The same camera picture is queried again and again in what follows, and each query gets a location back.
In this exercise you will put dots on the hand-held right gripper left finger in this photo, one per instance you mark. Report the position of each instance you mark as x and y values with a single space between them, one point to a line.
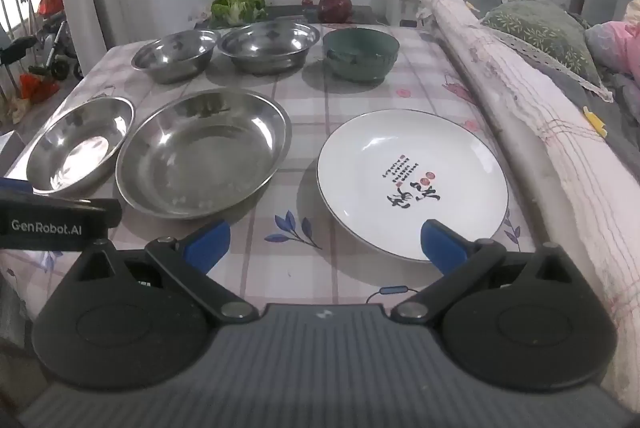
205 245

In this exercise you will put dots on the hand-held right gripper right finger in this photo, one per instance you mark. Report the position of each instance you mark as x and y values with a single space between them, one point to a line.
442 245

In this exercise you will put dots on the white ceramic plate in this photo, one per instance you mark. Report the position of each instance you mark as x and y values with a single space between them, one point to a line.
370 173

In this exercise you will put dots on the green ceramic bowl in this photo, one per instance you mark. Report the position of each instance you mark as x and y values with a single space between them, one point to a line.
360 53

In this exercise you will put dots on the medium steel bowl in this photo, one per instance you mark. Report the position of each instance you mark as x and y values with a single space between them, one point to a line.
267 45

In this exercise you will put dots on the steel bowl front left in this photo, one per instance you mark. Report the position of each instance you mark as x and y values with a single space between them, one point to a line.
75 148

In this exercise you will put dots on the large steel basin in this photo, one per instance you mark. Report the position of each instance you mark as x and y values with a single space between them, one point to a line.
200 158

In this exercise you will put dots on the orange-red bag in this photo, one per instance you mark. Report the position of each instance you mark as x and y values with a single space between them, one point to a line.
37 88

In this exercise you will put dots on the rolled white blanket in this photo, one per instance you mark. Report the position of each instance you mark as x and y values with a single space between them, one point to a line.
525 108

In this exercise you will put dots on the stroller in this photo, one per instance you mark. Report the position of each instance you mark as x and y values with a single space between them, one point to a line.
55 53

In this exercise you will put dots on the plaid printed tablecloth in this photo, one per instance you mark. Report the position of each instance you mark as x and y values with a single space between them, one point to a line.
305 108

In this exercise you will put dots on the small steel bowl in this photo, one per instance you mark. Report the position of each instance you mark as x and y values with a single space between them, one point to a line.
172 58

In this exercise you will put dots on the yellow tag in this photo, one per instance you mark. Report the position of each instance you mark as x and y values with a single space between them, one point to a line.
594 120

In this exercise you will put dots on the metal railing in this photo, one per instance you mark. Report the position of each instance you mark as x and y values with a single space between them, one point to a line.
15 3

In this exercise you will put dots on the green patterned pillow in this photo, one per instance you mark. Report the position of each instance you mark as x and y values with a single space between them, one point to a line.
545 33

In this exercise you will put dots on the green lettuce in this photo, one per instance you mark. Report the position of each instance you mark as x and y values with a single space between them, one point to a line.
237 5

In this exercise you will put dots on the dark side table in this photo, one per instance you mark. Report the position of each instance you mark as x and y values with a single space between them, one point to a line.
285 12

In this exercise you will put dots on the white water dispenser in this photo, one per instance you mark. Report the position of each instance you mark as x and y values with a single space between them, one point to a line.
400 0

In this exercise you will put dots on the dark red bag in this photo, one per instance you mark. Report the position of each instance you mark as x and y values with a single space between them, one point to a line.
334 7

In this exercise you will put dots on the pink cloth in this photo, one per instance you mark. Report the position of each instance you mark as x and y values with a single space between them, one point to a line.
620 43

